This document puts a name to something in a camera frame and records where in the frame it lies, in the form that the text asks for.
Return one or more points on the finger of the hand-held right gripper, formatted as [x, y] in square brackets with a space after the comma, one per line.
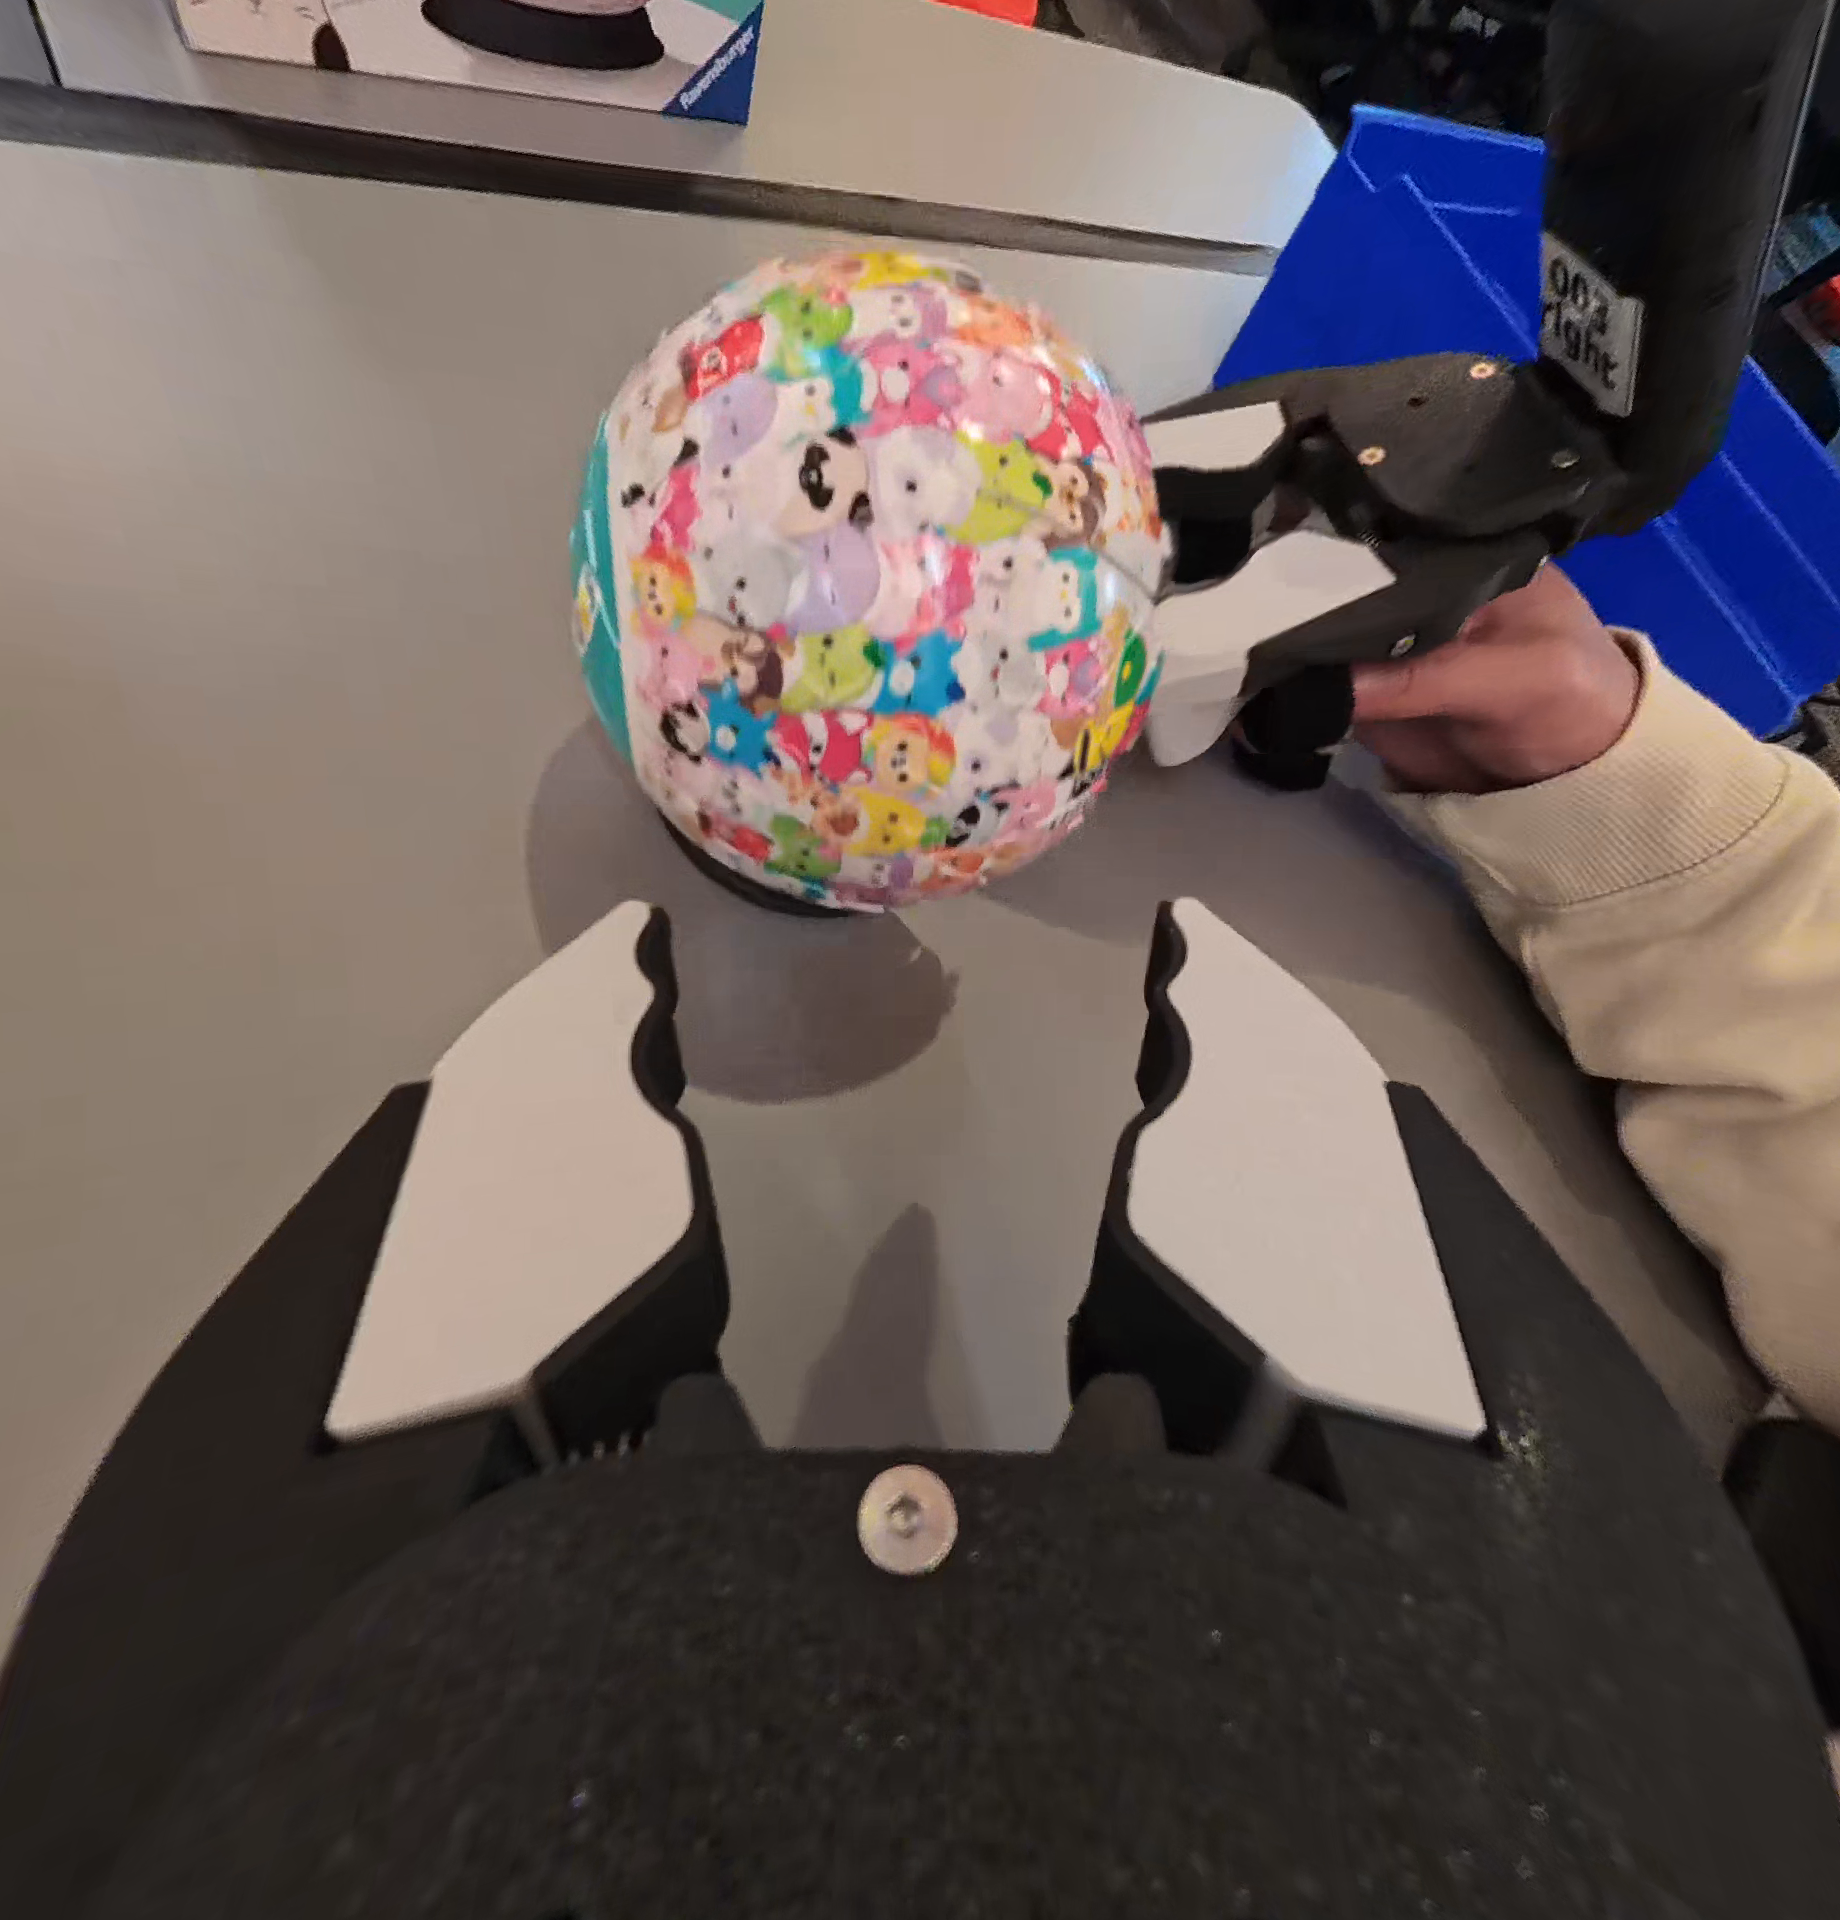
[1213, 437]
[1235, 630]

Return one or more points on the person's right forearm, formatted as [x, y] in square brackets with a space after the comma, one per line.
[1685, 930]

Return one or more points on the blue divided plastic bin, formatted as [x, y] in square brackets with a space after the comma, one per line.
[1429, 255]

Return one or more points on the person's right hand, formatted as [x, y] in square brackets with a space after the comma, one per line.
[1504, 706]

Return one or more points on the printed puzzle box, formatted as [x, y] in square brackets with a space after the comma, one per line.
[590, 81]

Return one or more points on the colourful puzzle ball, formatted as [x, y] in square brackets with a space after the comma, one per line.
[859, 585]

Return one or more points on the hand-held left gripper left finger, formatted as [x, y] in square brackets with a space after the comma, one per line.
[514, 1200]

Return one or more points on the black ball stand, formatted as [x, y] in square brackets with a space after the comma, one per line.
[724, 876]

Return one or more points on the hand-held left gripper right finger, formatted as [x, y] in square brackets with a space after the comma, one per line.
[1294, 1200]

